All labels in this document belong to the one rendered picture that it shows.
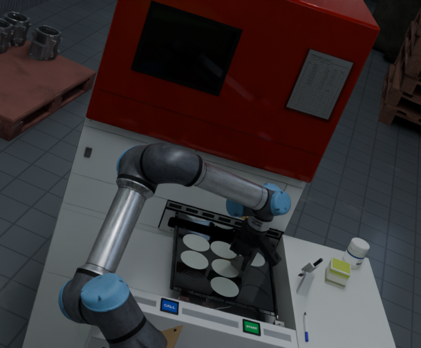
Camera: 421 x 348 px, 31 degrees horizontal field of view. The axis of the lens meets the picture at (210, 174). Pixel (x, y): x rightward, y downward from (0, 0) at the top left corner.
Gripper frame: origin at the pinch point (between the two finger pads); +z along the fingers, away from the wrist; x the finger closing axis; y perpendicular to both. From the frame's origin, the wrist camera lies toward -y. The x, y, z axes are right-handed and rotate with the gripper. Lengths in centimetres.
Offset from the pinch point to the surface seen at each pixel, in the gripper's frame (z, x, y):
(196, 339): 0.6, 40.8, -3.2
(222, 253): 1.3, -7.3, 11.6
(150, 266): 9.2, 10.9, 29.0
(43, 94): 76, -175, 206
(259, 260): 1.3, -15.3, -0.3
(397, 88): 57, -469, 34
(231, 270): 1.2, -0.7, 4.6
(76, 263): 32, 3, 60
